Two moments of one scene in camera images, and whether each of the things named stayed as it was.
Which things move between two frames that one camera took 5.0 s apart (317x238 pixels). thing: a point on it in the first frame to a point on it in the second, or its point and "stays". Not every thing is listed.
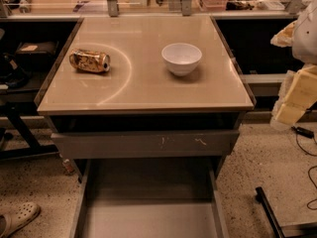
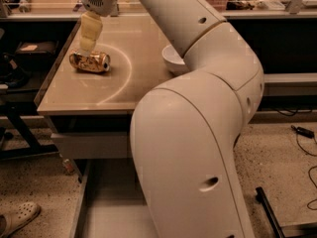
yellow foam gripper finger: [297, 94] to [99, 0]
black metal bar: [262, 197] stays
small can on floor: [68, 167] stays
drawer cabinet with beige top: [146, 87] stays
